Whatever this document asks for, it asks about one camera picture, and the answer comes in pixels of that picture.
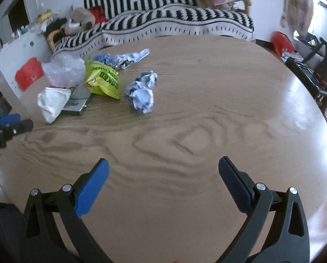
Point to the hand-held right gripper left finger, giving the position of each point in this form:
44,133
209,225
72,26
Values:
93,189

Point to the white crumpled bag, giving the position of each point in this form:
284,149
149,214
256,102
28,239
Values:
52,101

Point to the patterned beige curtain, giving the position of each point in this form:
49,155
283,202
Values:
297,2

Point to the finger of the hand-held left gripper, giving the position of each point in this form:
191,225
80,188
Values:
9,118
22,126

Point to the yellow green toy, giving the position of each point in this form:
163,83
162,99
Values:
44,16

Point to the blue white crumpled wrapper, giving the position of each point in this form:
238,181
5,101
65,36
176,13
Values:
117,59

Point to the beige plush toy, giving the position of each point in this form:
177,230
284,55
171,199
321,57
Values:
80,17

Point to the black cloth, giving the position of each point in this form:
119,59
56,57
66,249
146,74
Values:
55,25

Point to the crumpled blue white paper ball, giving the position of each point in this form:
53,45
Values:
141,96

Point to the red plastic item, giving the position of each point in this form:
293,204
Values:
29,72

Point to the clear plastic bag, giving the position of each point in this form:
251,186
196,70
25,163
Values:
62,70

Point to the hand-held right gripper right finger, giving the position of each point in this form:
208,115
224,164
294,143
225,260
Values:
234,186

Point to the red plastic bag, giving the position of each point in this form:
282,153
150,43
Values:
281,42

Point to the black white striped sofa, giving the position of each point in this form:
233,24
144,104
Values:
180,13

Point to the wooden sofa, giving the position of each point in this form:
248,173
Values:
247,4

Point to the yellow-green snack packet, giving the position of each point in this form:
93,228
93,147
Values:
103,80

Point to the flat grey box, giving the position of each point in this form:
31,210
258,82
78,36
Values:
78,100

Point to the black padded chair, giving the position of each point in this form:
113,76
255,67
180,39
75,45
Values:
303,71

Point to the white papers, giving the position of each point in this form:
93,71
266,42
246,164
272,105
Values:
290,56

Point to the red cushion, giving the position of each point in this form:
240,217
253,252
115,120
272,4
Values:
99,13

